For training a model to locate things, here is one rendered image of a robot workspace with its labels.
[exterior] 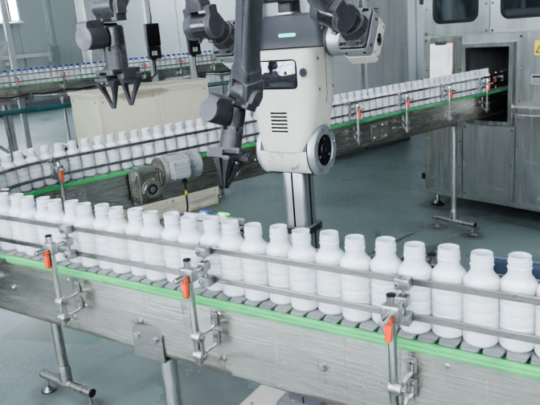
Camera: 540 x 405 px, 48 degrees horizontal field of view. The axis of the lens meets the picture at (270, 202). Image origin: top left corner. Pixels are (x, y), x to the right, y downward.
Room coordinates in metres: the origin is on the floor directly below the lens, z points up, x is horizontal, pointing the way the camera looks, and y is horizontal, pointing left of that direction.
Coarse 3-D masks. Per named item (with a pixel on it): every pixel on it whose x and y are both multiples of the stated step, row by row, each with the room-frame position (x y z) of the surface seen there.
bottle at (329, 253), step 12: (324, 240) 1.12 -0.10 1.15; (336, 240) 1.12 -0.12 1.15; (324, 252) 1.11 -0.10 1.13; (336, 252) 1.11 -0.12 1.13; (336, 264) 1.10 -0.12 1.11; (324, 276) 1.11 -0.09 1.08; (336, 276) 1.10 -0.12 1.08; (324, 288) 1.11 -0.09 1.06; (336, 288) 1.10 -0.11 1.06; (324, 312) 1.11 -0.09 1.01; (336, 312) 1.10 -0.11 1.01
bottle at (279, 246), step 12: (276, 228) 1.21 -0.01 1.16; (276, 240) 1.18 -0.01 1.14; (288, 240) 1.19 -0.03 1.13; (276, 252) 1.17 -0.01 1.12; (276, 264) 1.17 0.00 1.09; (276, 276) 1.17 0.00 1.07; (288, 276) 1.17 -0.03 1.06; (288, 288) 1.17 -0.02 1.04; (276, 300) 1.17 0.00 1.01; (288, 300) 1.17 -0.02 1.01
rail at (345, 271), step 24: (0, 216) 1.67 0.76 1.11; (0, 240) 1.68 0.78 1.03; (144, 240) 1.36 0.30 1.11; (168, 240) 1.32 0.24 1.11; (144, 264) 1.36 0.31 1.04; (288, 264) 1.14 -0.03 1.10; (312, 264) 1.11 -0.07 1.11; (432, 264) 1.05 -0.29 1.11; (264, 288) 1.17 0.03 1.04; (456, 288) 0.95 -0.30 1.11; (480, 288) 0.93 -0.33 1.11; (504, 336) 0.90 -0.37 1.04; (528, 336) 0.88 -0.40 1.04
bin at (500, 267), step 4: (496, 260) 1.46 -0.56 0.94; (500, 260) 1.45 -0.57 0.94; (504, 260) 1.44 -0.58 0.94; (496, 264) 1.46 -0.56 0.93; (500, 264) 1.45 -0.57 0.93; (504, 264) 1.44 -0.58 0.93; (536, 264) 1.40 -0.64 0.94; (496, 268) 1.46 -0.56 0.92; (500, 268) 1.45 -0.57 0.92; (504, 268) 1.44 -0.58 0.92; (536, 268) 1.40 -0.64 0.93; (496, 272) 1.46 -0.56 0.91; (500, 272) 1.45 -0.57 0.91; (504, 272) 1.44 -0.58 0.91; (532, 272) 1.41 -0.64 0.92; (536, 272) 1.40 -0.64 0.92; (536, 276) 1.40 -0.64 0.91
